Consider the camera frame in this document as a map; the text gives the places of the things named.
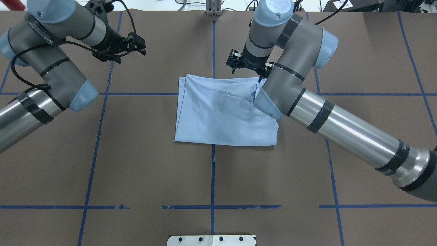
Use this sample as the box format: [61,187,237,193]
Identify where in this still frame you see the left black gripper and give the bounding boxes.
[91,32,137,64]

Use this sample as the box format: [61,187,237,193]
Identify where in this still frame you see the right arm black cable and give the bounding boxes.
[314,0,349,25]

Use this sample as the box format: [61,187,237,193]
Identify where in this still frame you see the aluminium frame post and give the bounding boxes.
[206,0,223,16]

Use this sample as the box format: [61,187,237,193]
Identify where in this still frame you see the white metal mount base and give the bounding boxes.
[167,235,257,246]

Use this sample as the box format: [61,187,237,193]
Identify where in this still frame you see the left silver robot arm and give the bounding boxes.
[0,0,146,152]

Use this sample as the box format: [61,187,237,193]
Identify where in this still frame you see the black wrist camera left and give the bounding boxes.
[127,32,146,56]

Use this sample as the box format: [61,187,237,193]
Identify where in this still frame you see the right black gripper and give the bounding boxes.
[225,49,275,82]

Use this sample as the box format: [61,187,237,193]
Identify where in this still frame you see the light blue t-shirt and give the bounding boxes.
[174,74,279,146]

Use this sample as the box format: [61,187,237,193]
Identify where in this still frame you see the red cylinder bottle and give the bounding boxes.
[1,0,25,11]

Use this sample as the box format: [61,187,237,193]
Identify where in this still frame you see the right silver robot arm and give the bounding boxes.
[226,0,437,202]

